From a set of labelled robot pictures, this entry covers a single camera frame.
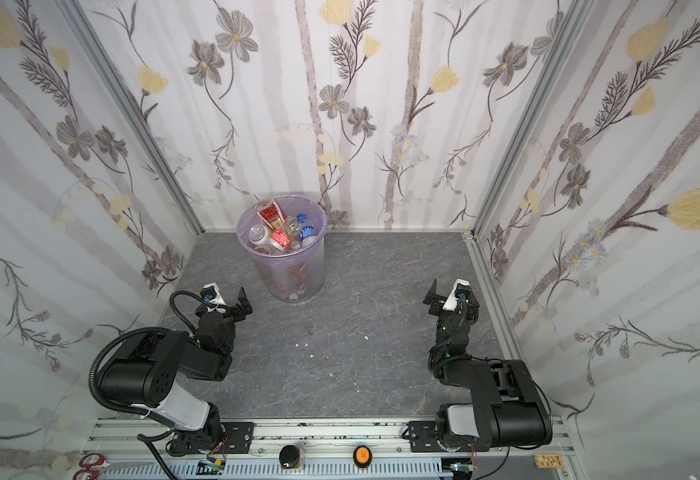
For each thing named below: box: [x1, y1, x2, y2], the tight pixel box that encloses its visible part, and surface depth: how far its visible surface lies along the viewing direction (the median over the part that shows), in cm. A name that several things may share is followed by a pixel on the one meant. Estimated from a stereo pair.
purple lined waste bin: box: [236, 195, 329, 302], surface depth 90 cm
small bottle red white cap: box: [268, 230, 292, 251], surface depth 86 cm
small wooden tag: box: [536, 454, 564, 469], surface depth 72 cm
